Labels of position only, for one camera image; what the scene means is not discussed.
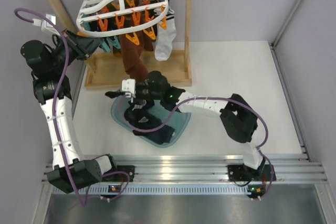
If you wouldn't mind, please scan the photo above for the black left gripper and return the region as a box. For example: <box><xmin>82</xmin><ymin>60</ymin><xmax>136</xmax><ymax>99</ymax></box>
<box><xmin>50</xmin><ymin>28</ymin><xmax>103</xmax><ymax>72</ymax></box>

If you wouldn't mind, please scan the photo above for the teal clothes peg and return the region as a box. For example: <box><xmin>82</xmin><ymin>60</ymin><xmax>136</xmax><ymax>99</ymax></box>
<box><xmin>99</xmin><ymin>36</ymin><xmax>121</xmax><ymax>54</ymax></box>

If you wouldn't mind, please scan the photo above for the white plastic clip hanger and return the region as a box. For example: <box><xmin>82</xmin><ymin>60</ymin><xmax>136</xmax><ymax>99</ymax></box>
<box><xmin>76</xmin><ymin>0</ymin><xmax>169</xmax><ymax>39</ymax></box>

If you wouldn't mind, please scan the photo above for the black sock with white label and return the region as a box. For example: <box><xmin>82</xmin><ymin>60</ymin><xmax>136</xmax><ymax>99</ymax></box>
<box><xmin>129</xmin><ymin>99</ymin><xmax>155</xmax><ymax>111</ymax></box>

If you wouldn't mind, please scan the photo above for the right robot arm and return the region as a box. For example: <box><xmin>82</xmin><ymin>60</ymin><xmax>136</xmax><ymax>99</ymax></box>
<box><xmin>105</xmin><ymin>71</ymin><xmax>265</xmax><ymax>181</ymax></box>

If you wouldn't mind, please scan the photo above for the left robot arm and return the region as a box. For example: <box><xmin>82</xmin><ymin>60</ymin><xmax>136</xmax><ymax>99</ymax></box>
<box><xmin>20</xmin><ymin>30</ymin><xmax>119</xmax><ymax>194</ymax></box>

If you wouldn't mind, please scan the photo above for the brown hanging sock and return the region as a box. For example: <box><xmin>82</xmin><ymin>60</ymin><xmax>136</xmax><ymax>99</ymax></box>
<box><xmin>142</xmin><ymin>31</ymin><xmax>154</xmax><ymax>51</ymax></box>
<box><xmin>119</xmin><ymin>32</ymin><xmax>148</xmax><ymax>82</ymax></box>

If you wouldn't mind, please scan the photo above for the orange clothes peg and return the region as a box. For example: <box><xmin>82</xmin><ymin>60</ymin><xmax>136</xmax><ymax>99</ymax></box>
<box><xmin>125</xmin><ymin>32</ymin><xmax>140</xmax><ymax>46</ymax></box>

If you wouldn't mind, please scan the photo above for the dark navy sock in basin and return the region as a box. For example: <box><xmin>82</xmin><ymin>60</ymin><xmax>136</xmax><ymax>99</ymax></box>
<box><xmin>129</xmin><ymin>113</ymin><xmax>175</xmax><ymax>145</ymax></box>

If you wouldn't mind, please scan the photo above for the white hanging sock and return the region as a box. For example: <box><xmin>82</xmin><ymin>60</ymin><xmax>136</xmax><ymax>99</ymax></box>
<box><xmin>154</xmin><ymin>7</ymin><xmax>176</xmax><ymax>61</ymax></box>

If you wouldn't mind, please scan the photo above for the teal plastic basin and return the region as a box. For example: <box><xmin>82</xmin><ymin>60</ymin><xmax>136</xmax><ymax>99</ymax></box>
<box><xmin>111</xmin><ymin>97</ymin><xmax>191</xmax><ymax>148</ymax></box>

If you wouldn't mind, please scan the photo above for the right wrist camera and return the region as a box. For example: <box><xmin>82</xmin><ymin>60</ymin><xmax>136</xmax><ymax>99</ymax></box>
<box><xmin>121</xmin><ymin>79</ymin><xmax>136</xmax><ymax>98</ymax></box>

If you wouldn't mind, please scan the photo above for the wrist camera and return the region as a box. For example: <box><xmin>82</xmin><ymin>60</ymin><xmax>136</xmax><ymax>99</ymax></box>
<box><xmin>33</xmin><ymin>14</ymin><xmax>60</xmax><ymax>36</ymax></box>
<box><xmin>121</xmin><ymin>79</ymin><xmax>136</xmax><ymax>98</ymax></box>

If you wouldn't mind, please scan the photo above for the wooden drying rack frame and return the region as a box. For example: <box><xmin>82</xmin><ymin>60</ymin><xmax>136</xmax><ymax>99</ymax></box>
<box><xmin>48</xmin><ymin>0</ymin><xmax>192</xmax><ymax>90</ymax></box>

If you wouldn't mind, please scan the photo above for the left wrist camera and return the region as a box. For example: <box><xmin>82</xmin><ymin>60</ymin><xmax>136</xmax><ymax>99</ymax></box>
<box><xmin>33</xmin><ymin>14</ymin><xmax>60</xmax><ymax>36</ymax></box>

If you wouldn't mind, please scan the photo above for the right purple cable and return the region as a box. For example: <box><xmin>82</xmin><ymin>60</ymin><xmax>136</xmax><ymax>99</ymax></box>
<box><xmin>123</xmin><ymin>95</ymin><xmax>276</xmax><ymax>201</ymax></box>

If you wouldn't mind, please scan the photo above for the purple cable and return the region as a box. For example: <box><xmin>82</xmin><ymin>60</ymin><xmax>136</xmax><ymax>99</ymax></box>
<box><xmin>123</xmin><ymin>95</ymin><xmax>276</xmax><ymax>201</ymax></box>
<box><xmin>13</xmin><ymin>8</ymin><xmax>131</xmax><ymax>207</ymax></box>

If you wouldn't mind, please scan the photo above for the aluminium mounting rail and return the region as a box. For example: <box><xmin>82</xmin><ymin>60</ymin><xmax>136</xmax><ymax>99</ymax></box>
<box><xmin>40</xmin><ymin>154</ymin><xmax>328</xmax><ymax>196</ymax></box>

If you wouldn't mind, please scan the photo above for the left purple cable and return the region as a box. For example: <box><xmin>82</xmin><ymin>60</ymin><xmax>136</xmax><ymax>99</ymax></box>
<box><xmin>13</xmin><ymin>8</ymin><xmax>131</xmax><ymax>207</ymax></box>

